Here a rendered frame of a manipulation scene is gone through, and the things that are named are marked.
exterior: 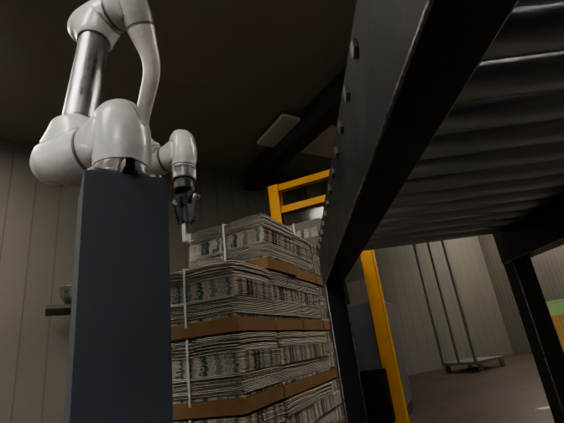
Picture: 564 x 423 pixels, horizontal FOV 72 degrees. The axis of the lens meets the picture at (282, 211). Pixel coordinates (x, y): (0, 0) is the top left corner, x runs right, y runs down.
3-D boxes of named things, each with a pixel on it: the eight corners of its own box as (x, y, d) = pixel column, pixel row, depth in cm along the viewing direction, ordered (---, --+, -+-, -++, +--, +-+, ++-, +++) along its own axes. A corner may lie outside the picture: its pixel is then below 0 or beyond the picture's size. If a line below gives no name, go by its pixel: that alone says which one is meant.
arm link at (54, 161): (67, 160, 105) (11, 181, 112) (112, 186, 118) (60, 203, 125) (102, -20, 138) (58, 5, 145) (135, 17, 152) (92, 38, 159)
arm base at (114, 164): (89, 163, 91) (91, 143, 93) (81, 198, 109) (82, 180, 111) (167, 173, 101) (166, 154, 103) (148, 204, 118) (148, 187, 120)
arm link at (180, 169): (180, 175, 151) (181, 189, 149) (165, 166, 143) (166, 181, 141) (201, 169, 148) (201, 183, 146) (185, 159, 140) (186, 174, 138)
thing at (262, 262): (232, 274, 154) (232, 264, 155) (267, 282, 179) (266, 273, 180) (268, 267, 148) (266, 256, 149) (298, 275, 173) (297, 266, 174)
